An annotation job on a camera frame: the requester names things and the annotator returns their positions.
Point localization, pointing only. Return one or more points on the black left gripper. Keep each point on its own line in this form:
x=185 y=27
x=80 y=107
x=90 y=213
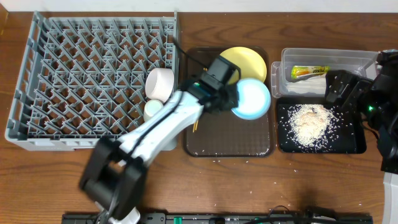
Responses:
x=229 y=101

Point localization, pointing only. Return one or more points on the light blue bowl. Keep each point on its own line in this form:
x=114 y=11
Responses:
x=254 y=99

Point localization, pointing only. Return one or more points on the yellow plate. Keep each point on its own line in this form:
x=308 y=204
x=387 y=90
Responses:
x=251 y=64

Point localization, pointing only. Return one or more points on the white pink bowl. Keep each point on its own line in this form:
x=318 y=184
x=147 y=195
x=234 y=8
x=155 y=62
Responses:
x=159 y=84

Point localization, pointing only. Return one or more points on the white green cup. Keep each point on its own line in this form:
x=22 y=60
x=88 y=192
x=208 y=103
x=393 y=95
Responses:
x=151 y=108

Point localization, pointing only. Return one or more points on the yellow green snack wrapper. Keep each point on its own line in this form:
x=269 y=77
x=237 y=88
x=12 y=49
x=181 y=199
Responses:
x=306 y=71

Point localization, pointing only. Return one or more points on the white napkin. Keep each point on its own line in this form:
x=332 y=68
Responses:
x=315 y=85

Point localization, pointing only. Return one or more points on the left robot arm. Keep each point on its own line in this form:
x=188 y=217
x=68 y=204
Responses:
x=116 y=172

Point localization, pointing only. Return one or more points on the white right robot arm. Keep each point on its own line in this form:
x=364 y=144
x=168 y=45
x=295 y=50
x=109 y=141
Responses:
x=375 y=102

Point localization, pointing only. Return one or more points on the grey dishwasher rack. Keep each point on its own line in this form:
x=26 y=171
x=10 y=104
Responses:
x=82 y=78

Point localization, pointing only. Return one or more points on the dark brown serving tray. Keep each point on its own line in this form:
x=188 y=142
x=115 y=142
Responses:
x=224 y=134

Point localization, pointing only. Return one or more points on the clear plastic bin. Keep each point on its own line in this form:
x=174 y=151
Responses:
x=359 y=62

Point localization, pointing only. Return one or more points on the black tray bin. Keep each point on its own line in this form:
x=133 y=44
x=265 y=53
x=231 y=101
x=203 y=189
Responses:
x=343 y=136

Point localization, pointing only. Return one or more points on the pile of rice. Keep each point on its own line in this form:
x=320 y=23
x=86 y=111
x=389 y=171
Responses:
x=310 y=122

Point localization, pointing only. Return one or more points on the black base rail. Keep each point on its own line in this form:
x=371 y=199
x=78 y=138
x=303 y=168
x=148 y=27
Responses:
x=278 y=214

